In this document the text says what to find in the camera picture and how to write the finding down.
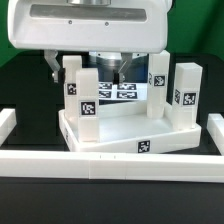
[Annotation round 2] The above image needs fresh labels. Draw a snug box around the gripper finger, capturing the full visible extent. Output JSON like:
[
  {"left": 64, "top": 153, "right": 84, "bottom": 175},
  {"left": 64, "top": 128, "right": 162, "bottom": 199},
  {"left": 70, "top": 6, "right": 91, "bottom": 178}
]
[{"left": 44, "top": 50, "right": 64, "bottom": 83}]

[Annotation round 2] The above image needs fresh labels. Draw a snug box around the fiducial marker sheet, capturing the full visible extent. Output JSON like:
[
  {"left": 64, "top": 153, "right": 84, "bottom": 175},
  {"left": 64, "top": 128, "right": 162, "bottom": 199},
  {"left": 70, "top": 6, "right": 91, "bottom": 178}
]
[{"left": 99, "top": 82, "right": 147, "bottom": 101}]

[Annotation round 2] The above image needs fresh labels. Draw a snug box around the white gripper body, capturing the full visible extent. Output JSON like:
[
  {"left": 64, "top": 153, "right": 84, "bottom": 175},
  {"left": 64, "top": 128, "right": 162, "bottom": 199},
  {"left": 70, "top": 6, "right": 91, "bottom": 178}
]
[{"left": 7, "top": 0, "right": 171, "bottom": 53}]

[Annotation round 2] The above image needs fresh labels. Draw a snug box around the white right fence block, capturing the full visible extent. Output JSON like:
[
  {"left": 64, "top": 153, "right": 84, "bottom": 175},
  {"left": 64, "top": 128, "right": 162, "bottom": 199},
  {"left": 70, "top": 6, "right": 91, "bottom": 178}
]
[{"left": 207, "top": 113, "right": 224, "bottom": 156}]

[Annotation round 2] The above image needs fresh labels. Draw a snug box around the white front fence bar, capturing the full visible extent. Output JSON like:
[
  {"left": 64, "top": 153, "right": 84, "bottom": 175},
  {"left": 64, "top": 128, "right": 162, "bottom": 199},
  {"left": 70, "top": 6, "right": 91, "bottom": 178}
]
[{"left": 0, "top": 150, "right": 224, "bottom": 183}]

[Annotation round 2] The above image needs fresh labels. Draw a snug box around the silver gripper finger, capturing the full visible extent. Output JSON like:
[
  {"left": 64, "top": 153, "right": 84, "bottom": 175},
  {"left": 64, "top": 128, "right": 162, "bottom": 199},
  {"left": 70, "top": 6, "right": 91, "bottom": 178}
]
[{"left": 113, "top": 53, "right": 133, "bottom": 84}]

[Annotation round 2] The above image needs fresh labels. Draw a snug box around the white fence block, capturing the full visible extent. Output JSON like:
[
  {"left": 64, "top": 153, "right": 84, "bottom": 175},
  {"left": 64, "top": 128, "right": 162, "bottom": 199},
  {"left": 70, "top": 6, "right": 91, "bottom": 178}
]
[
  {"left": 207, "top": 113, "right": 224, "bottom": 156},
  {"left": 0, "top": 108, "right": 17, "bottom": 146}
]

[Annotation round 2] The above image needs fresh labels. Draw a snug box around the white desk top tray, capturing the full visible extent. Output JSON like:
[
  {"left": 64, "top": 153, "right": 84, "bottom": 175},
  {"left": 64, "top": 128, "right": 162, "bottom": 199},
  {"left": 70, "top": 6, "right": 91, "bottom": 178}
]
[{"left": 59, "top": 101, "right": 201, "bottom": 154}]

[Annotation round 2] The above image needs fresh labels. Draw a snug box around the white left fence block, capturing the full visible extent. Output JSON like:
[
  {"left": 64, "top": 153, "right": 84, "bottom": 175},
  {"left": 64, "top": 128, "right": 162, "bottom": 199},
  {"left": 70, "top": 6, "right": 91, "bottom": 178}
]
[{"left": 0, "top": 108, "right": 17, "bottom": 146}]

